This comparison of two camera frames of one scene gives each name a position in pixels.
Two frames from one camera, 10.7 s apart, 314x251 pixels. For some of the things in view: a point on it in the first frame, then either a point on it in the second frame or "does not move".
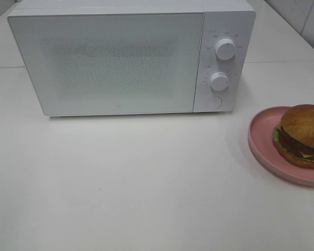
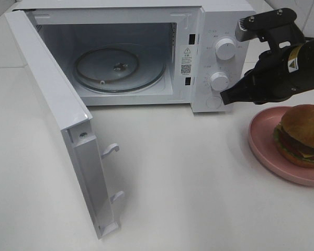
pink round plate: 260,132 does not move
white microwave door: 112,63 → 72,115
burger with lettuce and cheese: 299,137 does not move
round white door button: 213,102 does not move
